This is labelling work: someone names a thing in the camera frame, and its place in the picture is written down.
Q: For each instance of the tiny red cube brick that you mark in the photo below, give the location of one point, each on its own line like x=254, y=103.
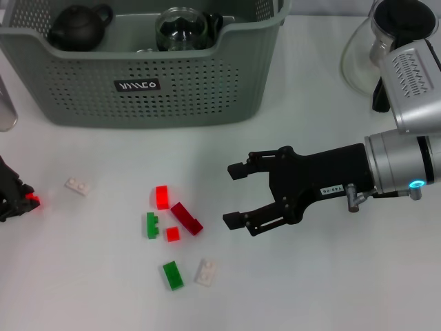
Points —
x=34, y=198

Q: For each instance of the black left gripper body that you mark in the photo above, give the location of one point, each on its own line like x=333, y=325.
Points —
x=8, y=193

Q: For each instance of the small red square brick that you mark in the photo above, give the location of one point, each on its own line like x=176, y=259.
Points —
x=172, y=234

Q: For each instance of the white toy brick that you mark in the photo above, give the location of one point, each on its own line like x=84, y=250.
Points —
x=206, y=272
x=78, y=186

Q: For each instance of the green notched brick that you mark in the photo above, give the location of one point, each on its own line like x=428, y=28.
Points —
x=151, y=227

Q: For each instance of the right gripper silver connector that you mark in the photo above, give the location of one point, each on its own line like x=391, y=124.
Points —
x=354, y=198

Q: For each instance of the glass teacup black sleeve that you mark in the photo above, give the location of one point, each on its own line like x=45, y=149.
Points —
x=144, y=50
x=181, y=32

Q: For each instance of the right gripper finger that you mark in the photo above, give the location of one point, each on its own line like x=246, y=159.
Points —
x=241, y=220
x=241, y=170

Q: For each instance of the dark clay teapot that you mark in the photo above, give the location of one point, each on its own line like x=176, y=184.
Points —
x=79, y=29

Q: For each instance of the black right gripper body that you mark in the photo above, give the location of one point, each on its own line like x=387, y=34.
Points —
x=317, y=179

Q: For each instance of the dark red long brick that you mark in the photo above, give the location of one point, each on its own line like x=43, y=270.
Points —
x=186, y=219

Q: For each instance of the grey perforated storage bin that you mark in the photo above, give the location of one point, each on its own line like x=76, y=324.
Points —
x=86, y=103

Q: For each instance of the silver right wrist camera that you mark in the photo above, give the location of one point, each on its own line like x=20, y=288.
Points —
x=413, y=86

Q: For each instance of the green rectangular brick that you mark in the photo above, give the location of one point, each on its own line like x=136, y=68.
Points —
x=173, y=276

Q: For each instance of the bright red rectangular brick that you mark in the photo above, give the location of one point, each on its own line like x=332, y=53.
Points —
x=162, y=198

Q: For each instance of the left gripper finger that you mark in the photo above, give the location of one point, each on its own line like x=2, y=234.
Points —
x=27, y=191
x=25, y=208

